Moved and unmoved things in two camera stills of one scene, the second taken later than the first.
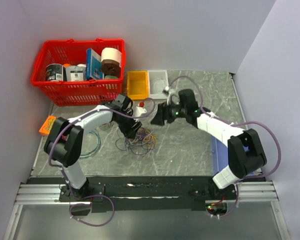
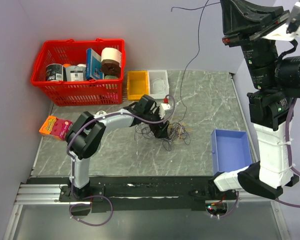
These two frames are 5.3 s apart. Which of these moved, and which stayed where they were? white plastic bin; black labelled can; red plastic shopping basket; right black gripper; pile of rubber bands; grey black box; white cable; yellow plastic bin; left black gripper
Moved: right black gripper; pile of rubber bands; left black gripper
Stayed: grey black box; yellow plastic bin; black labelled can; white plastic bin; white cable; red plastic shopping basket
